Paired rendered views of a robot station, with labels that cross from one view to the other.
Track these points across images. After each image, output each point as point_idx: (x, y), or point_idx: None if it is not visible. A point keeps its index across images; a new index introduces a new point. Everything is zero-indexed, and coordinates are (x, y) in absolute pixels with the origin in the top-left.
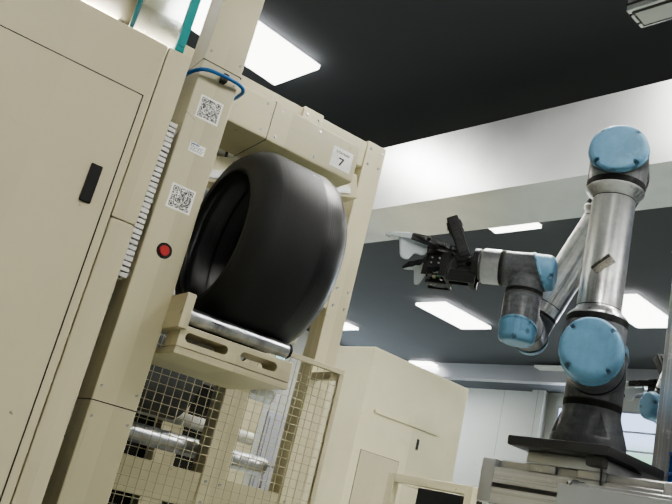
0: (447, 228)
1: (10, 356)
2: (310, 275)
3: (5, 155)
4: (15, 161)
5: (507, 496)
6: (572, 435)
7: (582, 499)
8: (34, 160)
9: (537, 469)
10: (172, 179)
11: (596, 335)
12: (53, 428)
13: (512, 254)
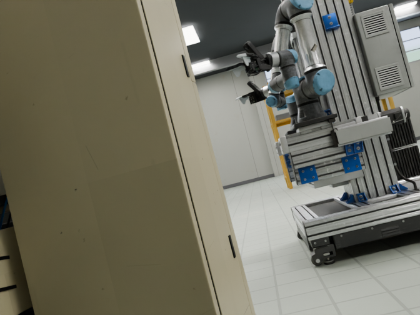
0: (246, 47)
1: (208, 164)
2: None
3: (170, 61)
4: (172, 64)
5: (297, 147)
6: (315, 115)
7: (347, 132)
8: (174, 60)
9: (304, 132)
10: None
11: (327, 75)
12: (222, 190)
13: (281, 52)
